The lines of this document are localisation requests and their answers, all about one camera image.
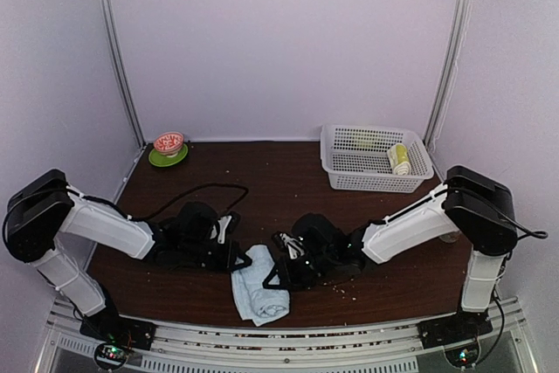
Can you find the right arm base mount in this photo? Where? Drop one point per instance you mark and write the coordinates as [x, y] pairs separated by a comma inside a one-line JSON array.
[[459, 334]]

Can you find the front aluminium rail panel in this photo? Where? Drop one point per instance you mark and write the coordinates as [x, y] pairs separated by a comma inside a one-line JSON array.
[[395, 346]]

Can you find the red patterned ceramic bowl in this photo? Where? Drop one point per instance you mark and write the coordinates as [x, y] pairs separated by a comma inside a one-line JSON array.
[[169, 143]]

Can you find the left aluminium frame post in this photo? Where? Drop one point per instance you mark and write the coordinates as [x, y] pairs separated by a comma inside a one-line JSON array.
[[118, 66]]

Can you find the light blue towel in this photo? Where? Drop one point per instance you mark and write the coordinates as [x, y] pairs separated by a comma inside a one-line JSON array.
[[253, 302]]

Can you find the aluminium frame post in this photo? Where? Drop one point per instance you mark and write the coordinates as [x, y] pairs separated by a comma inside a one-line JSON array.
[[448, 74], [118, 66]]

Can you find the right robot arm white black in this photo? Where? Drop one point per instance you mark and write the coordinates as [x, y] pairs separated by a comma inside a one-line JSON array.
[[465, 202]]

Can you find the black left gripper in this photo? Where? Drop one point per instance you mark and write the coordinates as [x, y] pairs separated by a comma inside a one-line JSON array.
[[228, 259]]

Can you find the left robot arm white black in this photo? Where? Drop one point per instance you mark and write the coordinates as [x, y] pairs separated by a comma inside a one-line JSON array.
[[196, 237]]

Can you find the right aluminium frame post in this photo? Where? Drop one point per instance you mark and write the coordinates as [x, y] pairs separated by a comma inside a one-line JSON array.
[[448, 74]]

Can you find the green crocodile pattern towel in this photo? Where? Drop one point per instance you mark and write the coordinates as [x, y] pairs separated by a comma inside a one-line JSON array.
[[399, 161]]

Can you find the green plate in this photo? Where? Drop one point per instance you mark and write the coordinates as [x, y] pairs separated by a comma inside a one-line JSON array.
[[158, 160]]

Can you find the white perforated plastic basket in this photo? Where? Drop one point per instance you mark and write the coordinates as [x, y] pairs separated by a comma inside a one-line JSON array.
[[357, 158]]

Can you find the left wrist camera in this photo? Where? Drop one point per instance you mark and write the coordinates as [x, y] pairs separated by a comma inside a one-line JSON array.
[[225, 226]]

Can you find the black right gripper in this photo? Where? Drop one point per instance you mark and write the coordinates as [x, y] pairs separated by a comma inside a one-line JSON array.
[[293, 282]]

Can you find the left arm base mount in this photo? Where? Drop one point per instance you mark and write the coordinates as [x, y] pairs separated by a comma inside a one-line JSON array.
[[119, 337]]

